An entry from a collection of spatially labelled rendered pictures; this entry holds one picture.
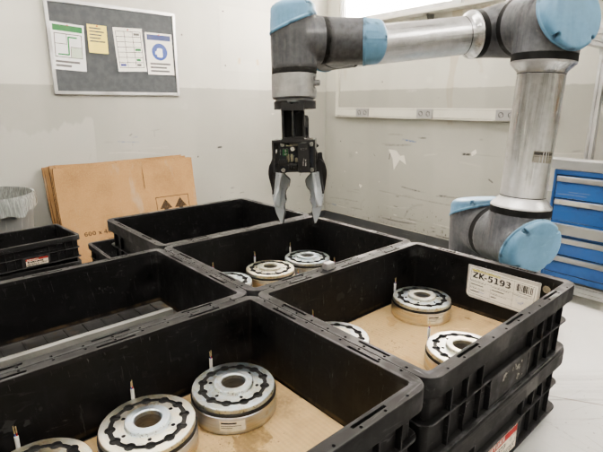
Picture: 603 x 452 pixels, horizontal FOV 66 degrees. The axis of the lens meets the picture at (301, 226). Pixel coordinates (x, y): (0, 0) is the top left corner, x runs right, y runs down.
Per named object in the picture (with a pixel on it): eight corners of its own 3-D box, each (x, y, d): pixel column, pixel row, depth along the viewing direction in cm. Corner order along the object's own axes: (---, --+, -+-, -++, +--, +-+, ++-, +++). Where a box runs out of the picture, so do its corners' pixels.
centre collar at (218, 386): (239, 369, 60) (239, 365, 60) (261, 386, 57) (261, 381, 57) (205, 383, 57) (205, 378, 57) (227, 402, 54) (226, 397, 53)
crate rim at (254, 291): (312, 224, 115) (312, 214, 114) (414, 252, 93) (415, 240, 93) (161, 258, 89) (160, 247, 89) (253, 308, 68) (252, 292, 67)
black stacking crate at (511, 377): (411, 296, 96) (415, 244, 93) (565, 352, 74) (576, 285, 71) (256, 366, 70) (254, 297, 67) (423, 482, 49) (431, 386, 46)
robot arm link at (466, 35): (509, 4, 103) (298, 24, 93) (546, -7, 93) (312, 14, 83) (509, 59, 106) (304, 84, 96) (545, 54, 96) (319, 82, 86)
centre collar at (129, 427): (161, 403, 53) (161, 398, 53) (178, 426, 50) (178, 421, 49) (117, 419, 51) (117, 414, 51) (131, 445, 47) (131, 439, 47)
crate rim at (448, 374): (414, 252, 93) (415, 240, 93) (576, 296, 72) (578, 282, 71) (253, 308, 68) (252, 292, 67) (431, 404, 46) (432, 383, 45)
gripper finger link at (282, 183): (263, 225, 79) (273, 172, 77) (267, 218, 85) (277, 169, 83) (280, 229, 79) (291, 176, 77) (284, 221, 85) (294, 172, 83)
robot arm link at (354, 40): (365, 24, 85) (308, 22, 83) (391, 13, 75) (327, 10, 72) (364, 69, 87) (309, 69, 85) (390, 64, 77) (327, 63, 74)
